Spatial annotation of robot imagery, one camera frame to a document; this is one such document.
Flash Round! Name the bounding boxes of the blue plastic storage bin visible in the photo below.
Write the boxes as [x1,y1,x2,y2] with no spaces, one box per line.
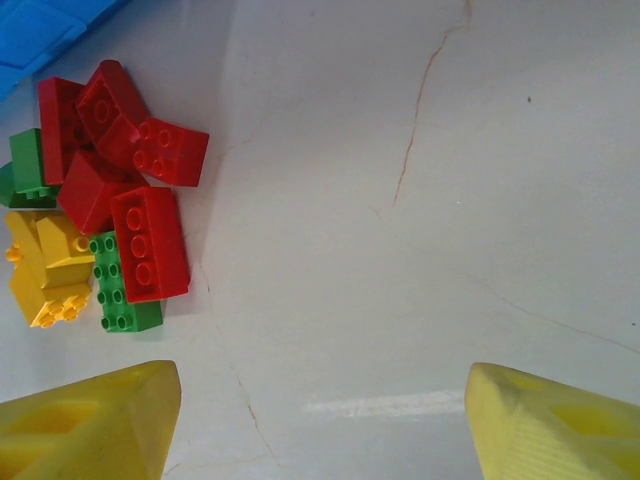
[0,0,132,104]

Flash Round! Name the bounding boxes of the green lego brick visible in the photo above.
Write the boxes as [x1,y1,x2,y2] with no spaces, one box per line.
[8,128,60,202]
[88,230,166,335]
[0,160,57,210]

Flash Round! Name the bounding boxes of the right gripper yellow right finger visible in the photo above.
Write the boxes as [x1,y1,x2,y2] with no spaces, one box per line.
[464,363,640,480]

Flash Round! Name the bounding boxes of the yellow lego brick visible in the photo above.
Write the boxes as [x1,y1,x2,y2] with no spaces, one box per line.
[8,259,95,330]
[3,209,49,274]
[34,214,97,290]

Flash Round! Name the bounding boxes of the red lego brick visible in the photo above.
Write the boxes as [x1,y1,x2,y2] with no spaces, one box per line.
[56,148,149,237]
[37,76,87,187]
[108,186,192,305]
[75,58,150,174]
[131,117,210,189]

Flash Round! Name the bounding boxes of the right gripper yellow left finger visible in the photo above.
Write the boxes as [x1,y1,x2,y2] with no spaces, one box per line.
[0,360,183,480]

